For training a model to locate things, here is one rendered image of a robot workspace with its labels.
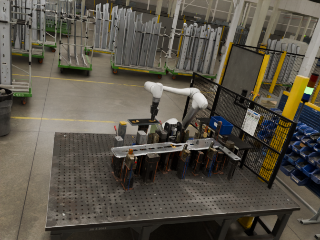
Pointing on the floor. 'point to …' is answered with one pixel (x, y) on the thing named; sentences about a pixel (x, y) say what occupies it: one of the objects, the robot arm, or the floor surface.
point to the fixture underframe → (147, 228)
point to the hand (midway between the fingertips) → (153, 117)
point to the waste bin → (5, 110)
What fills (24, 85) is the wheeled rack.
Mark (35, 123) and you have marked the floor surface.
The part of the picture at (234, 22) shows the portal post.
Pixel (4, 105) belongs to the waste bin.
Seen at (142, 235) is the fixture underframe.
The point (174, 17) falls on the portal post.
